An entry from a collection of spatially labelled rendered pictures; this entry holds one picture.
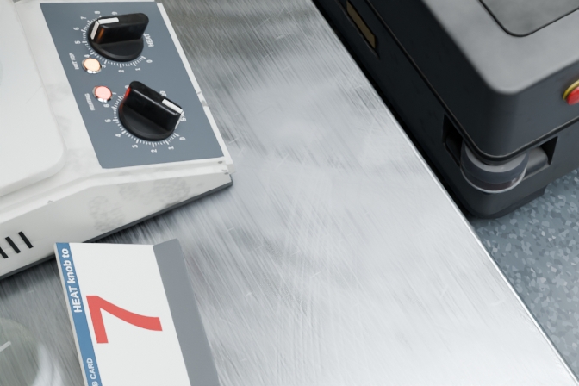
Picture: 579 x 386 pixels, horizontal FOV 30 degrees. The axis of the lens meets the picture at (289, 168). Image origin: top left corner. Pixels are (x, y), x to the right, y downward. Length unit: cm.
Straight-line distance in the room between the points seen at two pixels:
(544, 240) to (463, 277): 84
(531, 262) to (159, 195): 88
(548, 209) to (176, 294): 92
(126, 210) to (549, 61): 63
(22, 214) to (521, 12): 71
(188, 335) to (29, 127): 14
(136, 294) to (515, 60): 63
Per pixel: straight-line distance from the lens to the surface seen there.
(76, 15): 63
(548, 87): 114
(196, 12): 68
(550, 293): 140
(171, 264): 60
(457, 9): 116
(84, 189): 56
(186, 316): 58
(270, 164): 62
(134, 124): 58
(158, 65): 62
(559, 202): 145
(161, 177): 57
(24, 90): 57
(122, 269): 59
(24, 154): 55
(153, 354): 57
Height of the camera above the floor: 129
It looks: 62 degrees down
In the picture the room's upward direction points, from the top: 11 degrees counter-clockwise
